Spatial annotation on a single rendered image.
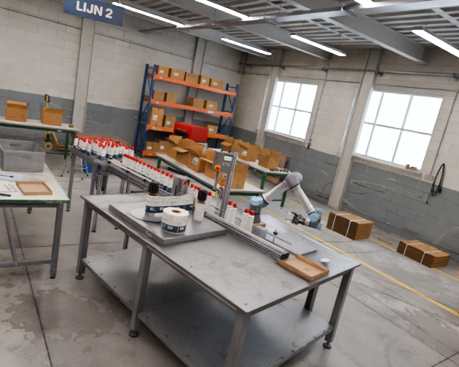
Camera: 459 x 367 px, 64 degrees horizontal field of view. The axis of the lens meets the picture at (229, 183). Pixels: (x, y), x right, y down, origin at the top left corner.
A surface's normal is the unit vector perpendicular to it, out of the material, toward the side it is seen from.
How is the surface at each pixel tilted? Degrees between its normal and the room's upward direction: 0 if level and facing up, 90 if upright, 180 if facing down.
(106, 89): 90
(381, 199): 90
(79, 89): 90
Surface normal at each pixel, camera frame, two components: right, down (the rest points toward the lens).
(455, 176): -0.81, -0.04
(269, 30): 0.55, 0.29
